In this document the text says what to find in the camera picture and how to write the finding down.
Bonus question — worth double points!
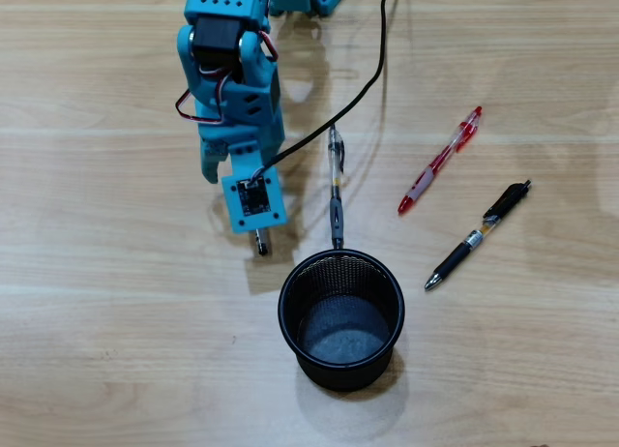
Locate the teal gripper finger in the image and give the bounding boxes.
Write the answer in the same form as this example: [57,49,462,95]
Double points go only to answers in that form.
[201,137,231,185]

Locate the black mesh pen holder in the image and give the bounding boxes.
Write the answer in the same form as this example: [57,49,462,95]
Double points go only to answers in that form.
[277,248,406,394]

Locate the black camera cable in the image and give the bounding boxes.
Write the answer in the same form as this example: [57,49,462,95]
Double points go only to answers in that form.
[251,0,402,187]

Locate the teal wrist camera module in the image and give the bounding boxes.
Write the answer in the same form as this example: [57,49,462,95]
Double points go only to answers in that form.
[221,144,288,234]

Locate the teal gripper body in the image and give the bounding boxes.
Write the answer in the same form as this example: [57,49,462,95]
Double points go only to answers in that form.
[195,120,286,162]

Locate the red white servo wires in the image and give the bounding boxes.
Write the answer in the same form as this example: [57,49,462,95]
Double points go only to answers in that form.
[174,29,280,127]

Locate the clear retractable pen grey grip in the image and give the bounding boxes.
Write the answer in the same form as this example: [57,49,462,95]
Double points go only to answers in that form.
[327,123,347,251]

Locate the red retractable pen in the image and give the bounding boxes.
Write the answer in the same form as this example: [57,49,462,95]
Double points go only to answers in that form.
[397,105,484,216]

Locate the black retractable pen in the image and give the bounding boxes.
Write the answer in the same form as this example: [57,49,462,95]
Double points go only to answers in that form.
[424,179,533,292]

